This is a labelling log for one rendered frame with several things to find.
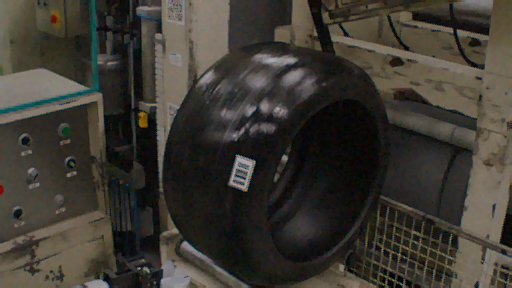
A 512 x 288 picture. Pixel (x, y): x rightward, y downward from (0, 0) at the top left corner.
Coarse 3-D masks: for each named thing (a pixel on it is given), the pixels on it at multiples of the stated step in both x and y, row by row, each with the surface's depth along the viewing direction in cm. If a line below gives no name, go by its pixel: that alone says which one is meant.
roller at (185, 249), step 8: (184, 240) 163; (184, 248) 160; (192, 248) 159; (184, 256) 161; (192, 256) 158; (200, 256) 156; (200, 264) 156; (208, 264) 154; (216, 264) 153; (208, 272) 154; (216, 272) 152; (224, 272) 150; (224, 280) 150; (232, 280) 148; (240, 280) 147
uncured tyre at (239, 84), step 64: (256, 64) 132; (320, 64) 130; (192, 128) 130; (256, 128) 122; (320, 128) 171; (384, 128) 148; (192, 192) 129; (256, 192) 123; (320, 192) 171; (256, 256) 129; (320, 256) 147
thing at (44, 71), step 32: (0, 0) 140; (32, 0) 146; (64, 0) 152; (0, 32) 142; (32, 32) 148; (64, 32) 155; (0, 64) 145; (32, 64) 151; (64, 64) 157; (96, 64) 164; (0, 96) 147; (32, 96) 153; (64, 96) 159
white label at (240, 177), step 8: (240, 160) 121; (248, 160) 120; (240, 168) 121; (248, 168) 120; (232, 176) 121; (240, 176) 121; (248, 176) 120; (232, 184) 121; (240, 184) 121; (248, 184) 120
